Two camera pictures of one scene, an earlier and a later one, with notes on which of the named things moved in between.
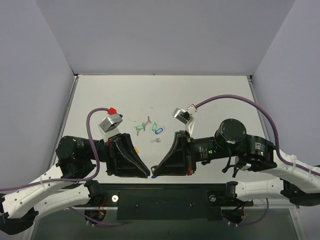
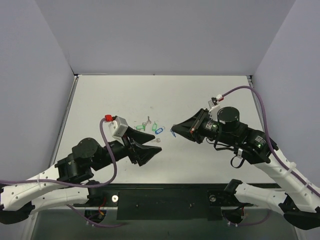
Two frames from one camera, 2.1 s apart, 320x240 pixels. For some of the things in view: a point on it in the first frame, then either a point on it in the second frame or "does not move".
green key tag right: (154, 127) does not move
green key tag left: (138, 127) does not move
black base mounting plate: (164, 201) does not move
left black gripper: (110, 156) → (130, 149)
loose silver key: (158, 140) does not move
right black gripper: (189, 154) → (198, 126)
